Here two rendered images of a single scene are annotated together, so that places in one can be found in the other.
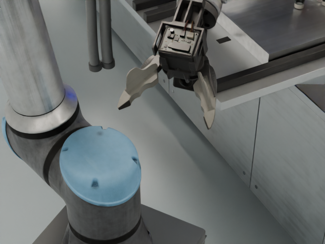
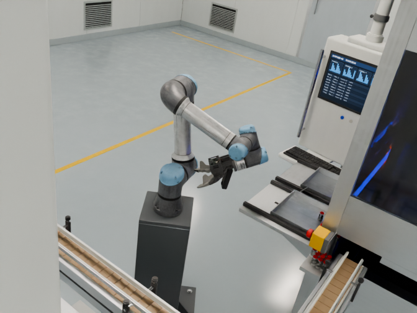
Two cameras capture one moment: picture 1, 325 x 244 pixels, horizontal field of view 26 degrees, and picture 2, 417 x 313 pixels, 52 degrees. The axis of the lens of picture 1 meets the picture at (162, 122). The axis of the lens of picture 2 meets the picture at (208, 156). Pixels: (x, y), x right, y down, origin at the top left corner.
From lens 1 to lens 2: 1.51 m
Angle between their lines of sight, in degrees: 49
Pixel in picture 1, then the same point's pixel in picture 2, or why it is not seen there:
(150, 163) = (298, 277)
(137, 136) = not seen: hidden behind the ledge
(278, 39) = (290, 217)
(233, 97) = (244, 210)
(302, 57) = (280, 222)
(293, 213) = not seen: outside the picture
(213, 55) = (265, 202)
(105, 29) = not seen: hidden behind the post
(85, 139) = (175, 165)
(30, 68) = (176, 138)
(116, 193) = (163, 179)
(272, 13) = (306, 213)
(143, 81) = (205, 168)
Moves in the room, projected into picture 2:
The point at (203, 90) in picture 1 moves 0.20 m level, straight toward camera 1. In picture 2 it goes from (206, 178) to (165, 182)
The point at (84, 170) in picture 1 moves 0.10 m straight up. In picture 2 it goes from (164, 168) to (165, 150)
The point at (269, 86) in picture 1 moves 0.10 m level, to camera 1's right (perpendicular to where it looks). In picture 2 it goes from (259, 218) to (270, 231)
